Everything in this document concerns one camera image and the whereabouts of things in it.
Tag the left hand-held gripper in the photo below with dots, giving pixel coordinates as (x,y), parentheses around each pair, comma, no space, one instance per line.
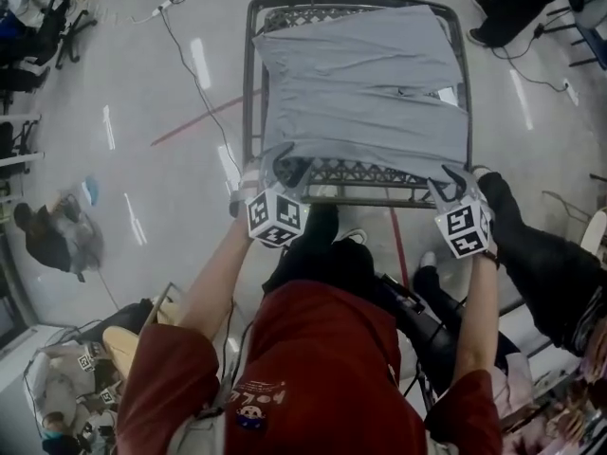
(275,216)

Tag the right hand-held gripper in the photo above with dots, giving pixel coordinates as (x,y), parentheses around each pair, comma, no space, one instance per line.
(462,228)

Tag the grey cloth garment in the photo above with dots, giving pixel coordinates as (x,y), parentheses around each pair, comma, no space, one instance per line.
(360,88)

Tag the person's right forearm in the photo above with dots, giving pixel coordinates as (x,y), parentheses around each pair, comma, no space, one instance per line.
(476,325)

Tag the person's left forearm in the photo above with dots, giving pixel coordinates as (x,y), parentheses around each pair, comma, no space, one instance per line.
(213,282)

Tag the dark lattice glass-top table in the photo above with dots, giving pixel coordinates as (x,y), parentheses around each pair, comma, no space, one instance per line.
(360,173)

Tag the person's right shoe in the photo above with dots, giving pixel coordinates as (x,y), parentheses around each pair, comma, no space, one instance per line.
(428,258)

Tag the person's shoe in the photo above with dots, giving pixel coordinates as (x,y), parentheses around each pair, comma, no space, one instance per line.
(355,235)
(428,258)

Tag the person's dark wristband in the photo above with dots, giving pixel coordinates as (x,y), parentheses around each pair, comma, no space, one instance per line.
(493,256)

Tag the person's left shoe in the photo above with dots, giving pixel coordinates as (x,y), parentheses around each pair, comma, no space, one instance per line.
(355,235)

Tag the black waist device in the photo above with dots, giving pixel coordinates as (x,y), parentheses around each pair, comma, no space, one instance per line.
(403,296)

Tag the white power strip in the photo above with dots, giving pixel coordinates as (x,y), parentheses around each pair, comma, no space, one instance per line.
(166,5)
(570,92)

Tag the person's red shirt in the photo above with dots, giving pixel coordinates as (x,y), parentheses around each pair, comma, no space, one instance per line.
(322,358)

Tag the blue and white floor item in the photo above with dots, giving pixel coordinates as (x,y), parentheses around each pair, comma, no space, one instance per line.
(90,190)

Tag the black office chair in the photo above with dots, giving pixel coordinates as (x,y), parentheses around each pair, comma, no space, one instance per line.
(71,31)

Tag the spare grey gripper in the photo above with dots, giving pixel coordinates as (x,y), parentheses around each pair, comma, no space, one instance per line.
(85,360)
(105,396)

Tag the white desk frame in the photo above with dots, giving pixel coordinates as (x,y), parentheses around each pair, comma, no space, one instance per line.
(21,158)

